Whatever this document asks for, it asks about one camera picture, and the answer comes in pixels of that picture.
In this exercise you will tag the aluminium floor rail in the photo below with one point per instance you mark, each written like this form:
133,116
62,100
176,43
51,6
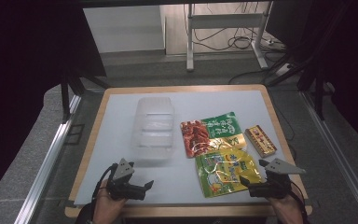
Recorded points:
338,155
48,161

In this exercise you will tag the small brown patterned box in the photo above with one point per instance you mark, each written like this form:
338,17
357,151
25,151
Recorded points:
261,141

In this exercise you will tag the white metal desk frame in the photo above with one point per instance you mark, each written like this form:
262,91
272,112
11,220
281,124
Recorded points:
227,21

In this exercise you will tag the white power strip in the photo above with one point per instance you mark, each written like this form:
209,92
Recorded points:
283,70

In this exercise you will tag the dark curtain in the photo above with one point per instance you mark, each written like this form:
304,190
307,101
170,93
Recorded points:
21,77
348,62

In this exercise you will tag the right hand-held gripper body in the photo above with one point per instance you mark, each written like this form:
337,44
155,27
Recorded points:
276,186

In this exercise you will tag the clear plastic container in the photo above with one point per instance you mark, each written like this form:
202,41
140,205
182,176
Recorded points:
154,127

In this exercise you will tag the black metal stand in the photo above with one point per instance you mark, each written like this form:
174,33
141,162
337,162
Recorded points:
74,87
310,81

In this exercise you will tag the person's right hand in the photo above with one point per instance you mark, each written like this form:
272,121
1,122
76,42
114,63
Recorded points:
289,210

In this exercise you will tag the red green snack packet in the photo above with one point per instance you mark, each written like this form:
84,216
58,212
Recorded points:
199,137

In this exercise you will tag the black floor plate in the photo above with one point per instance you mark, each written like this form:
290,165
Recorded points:
74,134

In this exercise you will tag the person's left hand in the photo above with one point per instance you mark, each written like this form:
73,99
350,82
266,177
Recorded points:
105,207

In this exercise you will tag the yellow green snack packet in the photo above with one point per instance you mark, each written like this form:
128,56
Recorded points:
220,174

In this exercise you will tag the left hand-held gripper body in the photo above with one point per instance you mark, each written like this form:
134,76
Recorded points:
122,170

